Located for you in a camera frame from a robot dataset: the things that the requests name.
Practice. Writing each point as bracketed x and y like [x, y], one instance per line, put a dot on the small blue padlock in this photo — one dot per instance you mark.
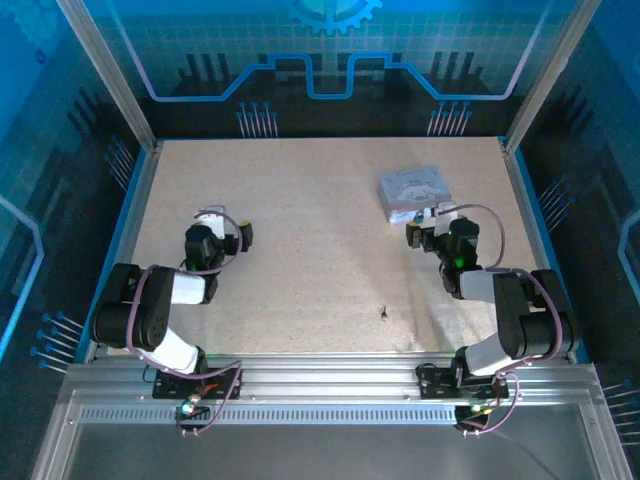
[418, 218]

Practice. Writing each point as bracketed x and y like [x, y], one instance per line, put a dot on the cartoon print tin box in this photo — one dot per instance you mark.
[414, 187]

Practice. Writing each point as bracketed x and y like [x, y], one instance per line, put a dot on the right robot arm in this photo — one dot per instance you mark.
[520, 310]

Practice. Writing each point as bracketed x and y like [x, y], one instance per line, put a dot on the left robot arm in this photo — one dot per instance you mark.
[150, 310]

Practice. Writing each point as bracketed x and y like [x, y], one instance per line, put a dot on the small LED circuit board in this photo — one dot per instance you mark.
[472, 412]
[192, 407]

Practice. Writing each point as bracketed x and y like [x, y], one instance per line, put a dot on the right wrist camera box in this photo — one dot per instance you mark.
[442, 222]

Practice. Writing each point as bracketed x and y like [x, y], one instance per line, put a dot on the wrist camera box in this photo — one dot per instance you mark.
[442, 222]
[217, 222]

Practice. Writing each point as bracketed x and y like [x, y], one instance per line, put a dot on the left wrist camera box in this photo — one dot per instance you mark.
[217, 222]

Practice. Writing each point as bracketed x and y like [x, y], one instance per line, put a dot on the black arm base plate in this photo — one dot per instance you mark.
[435, 382]
[172, 387]

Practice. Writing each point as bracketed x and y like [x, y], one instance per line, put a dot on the slotted aluminium rail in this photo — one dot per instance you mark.
[325, 380]

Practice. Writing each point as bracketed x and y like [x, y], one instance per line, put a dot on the aluminium frame post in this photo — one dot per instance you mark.
[550, 70]
[107, 70]

